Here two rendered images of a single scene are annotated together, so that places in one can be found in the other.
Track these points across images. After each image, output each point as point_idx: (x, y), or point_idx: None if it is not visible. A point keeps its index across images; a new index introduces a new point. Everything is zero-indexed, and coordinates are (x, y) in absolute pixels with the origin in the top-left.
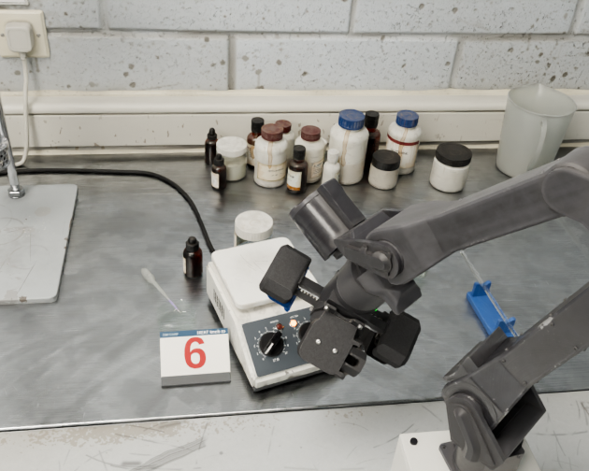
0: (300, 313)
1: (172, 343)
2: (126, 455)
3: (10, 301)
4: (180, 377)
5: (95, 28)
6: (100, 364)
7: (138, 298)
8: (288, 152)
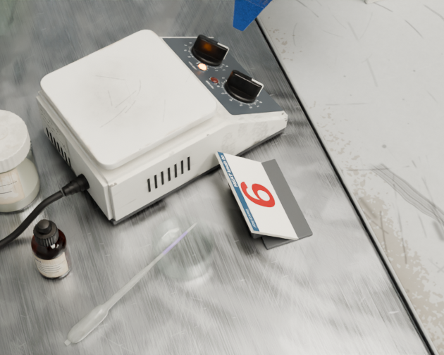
0: (185, 59)
1: (259, 218)
2: (430, 239)
3: None
4: (290, 215)
5: None
6: (300, 327)
7: (141, 326)
8: None
